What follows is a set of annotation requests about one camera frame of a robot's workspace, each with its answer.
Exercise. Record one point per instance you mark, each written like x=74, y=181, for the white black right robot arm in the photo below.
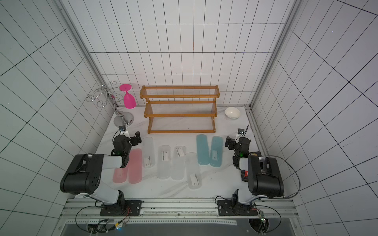
x=261, y=173

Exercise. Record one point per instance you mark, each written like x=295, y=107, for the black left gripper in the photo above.
x=135, y=142

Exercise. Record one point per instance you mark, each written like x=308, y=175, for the pink pencil case right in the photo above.
x=135, y=166

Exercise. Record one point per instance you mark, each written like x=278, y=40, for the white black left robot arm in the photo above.
x=83, y=176

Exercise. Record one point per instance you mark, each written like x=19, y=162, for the white ceramic bowl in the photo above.
x=232, y=113

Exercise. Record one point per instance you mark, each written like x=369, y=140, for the black red snack bag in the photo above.
x=244, y=175

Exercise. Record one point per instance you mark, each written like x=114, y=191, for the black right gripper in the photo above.
x=233, y=144

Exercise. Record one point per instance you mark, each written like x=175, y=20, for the pink pencil case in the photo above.
x=120, y=175
x=135, y=166

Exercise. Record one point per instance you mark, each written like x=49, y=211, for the chrome glass holder stand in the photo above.
x=106, y=95

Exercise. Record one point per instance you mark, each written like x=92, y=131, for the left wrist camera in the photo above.
x=123, y=131

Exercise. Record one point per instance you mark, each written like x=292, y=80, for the electronics board with wires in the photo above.
x=260, y=224

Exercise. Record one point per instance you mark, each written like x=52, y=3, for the orange wooden two-tier shelf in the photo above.
x=180, y=101

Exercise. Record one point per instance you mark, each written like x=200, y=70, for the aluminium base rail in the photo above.
x=190, y=210

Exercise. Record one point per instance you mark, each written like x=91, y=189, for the pink pencil case left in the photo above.
x=120, y=175

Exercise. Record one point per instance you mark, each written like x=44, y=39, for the magenta plastic goblet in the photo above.
x=129, y=100

